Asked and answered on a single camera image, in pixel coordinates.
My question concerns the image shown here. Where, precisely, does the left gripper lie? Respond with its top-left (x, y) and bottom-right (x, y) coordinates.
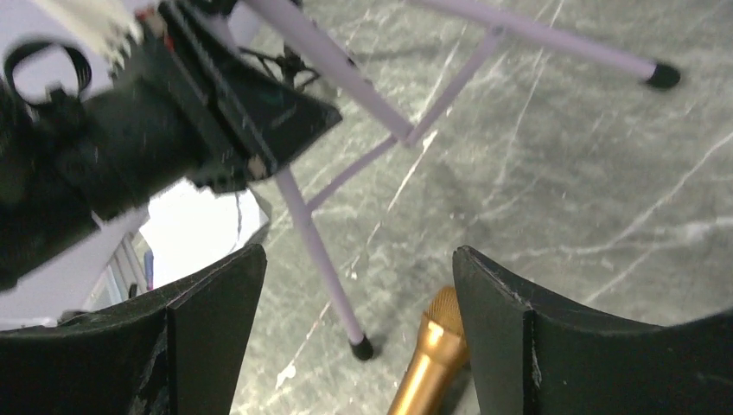
top-left (61, 1), bottom-right (341, 220)

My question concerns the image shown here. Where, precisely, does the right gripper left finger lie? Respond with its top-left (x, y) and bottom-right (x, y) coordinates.
top-left (1, 245), bottom-right (267, 414)

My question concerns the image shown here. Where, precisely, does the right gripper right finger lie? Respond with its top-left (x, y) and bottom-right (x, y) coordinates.
top-left (452, 246), bottom-right (732, 414)

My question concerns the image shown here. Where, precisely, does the lilac music stand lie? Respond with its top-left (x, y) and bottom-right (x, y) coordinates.
top-left (248, 0), bottom-right (682, 361)

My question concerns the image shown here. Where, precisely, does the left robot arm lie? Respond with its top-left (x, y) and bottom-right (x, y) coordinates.
top-left (1, 1), bottom-right (341, 290)

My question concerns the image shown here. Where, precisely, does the gold microphone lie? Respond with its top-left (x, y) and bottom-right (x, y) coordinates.
top-left (387, 286), bottom-right (469, 415)

